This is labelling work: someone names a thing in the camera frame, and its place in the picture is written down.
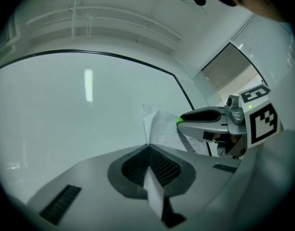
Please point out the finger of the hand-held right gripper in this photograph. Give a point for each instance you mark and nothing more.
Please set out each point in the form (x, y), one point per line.
(205, 130)
(202, 113)

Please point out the white ceiling pipes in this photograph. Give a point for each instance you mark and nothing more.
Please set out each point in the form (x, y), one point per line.
(108, 20)

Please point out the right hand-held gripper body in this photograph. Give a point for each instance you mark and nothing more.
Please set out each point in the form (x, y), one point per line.
(260, 121)

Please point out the white printed paper sheet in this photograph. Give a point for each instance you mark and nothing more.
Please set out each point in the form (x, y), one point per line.
(165, 133)

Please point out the white window blinds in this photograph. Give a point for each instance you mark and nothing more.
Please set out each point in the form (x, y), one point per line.
(265, 47)

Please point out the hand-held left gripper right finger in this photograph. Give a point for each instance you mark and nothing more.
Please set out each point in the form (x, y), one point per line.
(197, 177)

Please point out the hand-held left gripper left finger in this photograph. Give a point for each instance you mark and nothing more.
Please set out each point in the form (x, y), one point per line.
(94, 196)

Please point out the black-framed whiteboard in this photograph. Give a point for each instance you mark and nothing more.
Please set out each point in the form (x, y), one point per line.
(65, 117)

